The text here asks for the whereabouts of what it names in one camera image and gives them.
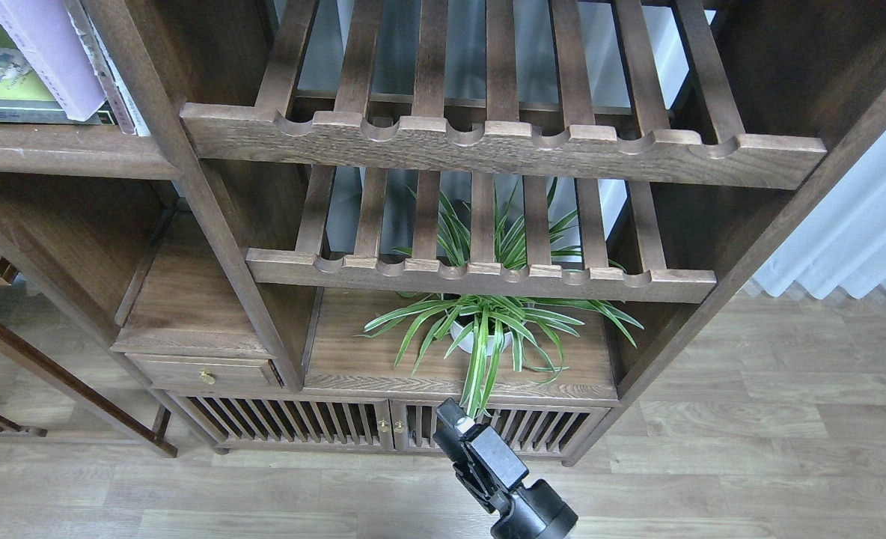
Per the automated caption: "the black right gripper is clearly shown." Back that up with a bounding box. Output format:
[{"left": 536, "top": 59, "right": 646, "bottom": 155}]
[{"left": 433, "top": 398, "right": 578, "bottom": 538}]

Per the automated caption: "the green and black book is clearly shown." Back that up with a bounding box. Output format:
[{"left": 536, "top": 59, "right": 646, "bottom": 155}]
[{"left": 0, "top": 26, "right": 78, "bottom": 125}]

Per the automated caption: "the pale purple white book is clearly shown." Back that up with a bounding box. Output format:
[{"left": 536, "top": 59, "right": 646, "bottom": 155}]
[{"left": 0, "top": 1, "right": 106, "bottom": 121}]

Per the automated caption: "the right slatted cabinet door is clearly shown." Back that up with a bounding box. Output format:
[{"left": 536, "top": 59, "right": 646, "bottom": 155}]
[{"left": 391, "top": 400, "right": 610, "bottom": 460}]

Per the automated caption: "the slatted cabinet door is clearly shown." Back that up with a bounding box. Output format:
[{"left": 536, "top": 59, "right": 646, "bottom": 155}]
[
  {"left": 391, "top": 400, "right": 610, "bottom": 460},
  {"left": 178, "top": 395, "right": 394, "bottom": 451}
]

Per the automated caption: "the white plant pot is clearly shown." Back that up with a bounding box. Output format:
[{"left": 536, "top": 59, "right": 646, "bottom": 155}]
[{"left": 450, "top": 314, "right": 514, "bottom": 357}]

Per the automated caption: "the green spider plant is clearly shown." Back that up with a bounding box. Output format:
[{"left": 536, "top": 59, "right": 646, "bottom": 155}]
[{"left": 358, "top": 194, "right": 644, "bottom": 419}]

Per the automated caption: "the left slatted cabinet door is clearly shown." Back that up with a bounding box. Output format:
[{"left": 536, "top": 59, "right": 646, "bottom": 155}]
[{"left": 178, "top": 395, "right": 394, "bottom": 451}]

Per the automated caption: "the dark wooden bookshelf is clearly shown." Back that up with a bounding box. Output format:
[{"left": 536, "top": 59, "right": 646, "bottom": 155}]
[{"left": 0, "top": 1, "right": 886, "bottom": 466}]

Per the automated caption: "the wooden drawer with brass knob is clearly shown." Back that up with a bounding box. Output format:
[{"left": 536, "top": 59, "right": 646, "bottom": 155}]
[{"left": 127, "top": 353, "right": 280, "bottom": 390}]

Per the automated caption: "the white pleated curtain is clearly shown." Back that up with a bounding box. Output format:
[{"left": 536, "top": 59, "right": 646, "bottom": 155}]
[{"left": 746, "top": 130, "right": 886, "bottom": 298}]

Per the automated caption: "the white book spine upright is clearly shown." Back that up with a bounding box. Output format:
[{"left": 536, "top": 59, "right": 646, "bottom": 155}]
[{"left": 64, "top": 1, "right": 151, "bottom": 137}]

